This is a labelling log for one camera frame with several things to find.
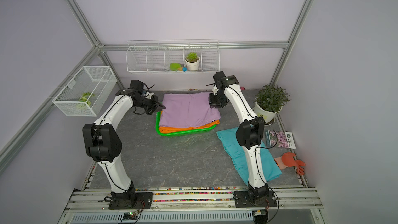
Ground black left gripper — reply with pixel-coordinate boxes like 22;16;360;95
135;94;165;115

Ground purple pants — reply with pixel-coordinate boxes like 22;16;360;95
160;92;221;129

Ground orange pants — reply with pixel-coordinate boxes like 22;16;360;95
159;120;220;134

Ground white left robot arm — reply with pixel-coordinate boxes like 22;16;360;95
83;80;165;202

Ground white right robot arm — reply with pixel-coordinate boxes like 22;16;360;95
208;71;269;204

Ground green plastic basket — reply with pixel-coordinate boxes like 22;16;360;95
155;112;217;137

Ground teal folded pants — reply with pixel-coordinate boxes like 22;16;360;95
216;128;282;184

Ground green item in side basket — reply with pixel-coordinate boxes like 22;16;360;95
77;92;96;108

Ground green toy on shelf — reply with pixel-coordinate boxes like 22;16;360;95
170;63;187;72

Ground small potted succulent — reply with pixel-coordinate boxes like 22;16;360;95
185;52;201;71

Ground white plant pot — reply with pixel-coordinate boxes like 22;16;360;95
253;102;277;122

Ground green leafy plant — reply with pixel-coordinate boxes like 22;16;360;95
255;85;291;113

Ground white pot saucer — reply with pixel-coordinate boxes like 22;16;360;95
265;117;276;126

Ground flower cover booklet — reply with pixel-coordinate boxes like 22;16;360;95
264;130;296;149

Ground red hand-shaped toy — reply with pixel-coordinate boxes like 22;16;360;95
274;152;306;175

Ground white wire wall shelf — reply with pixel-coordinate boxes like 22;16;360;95
126;39;220;74

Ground white wire side basket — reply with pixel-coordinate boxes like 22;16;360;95
52;66;117;117

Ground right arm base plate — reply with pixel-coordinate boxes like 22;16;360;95
232;190;278;208

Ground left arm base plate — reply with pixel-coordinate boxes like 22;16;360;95
108;192;153;210

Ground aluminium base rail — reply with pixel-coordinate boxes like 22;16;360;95
58;187;329;224

